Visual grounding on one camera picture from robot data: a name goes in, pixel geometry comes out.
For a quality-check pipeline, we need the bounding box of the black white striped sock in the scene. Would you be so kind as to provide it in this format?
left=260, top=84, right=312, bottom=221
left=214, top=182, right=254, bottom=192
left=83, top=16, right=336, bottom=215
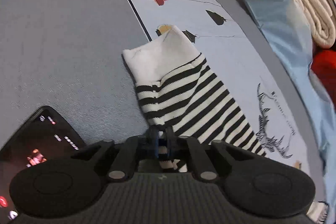
left=122, top=26, right=266, bottom=156

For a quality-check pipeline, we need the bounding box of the printed light bed runner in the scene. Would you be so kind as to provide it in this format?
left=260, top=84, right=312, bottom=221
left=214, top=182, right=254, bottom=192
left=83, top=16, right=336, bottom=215
left=129, top=0, right=309, bottom=172

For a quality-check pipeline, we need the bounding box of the black smartphone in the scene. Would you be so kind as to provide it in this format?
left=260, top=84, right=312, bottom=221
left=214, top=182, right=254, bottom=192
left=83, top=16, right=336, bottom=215
left=0, top=106, right=86, bottom=223

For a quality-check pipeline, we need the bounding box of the light blue blanket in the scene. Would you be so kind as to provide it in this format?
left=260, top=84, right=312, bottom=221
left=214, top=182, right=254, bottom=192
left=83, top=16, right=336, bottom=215
left=240, top=0, right=336, bottom=204

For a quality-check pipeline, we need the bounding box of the red garment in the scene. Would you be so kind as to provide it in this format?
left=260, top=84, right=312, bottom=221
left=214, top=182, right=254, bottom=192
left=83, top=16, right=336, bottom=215
left=311, top=50, right=336, bottom=105

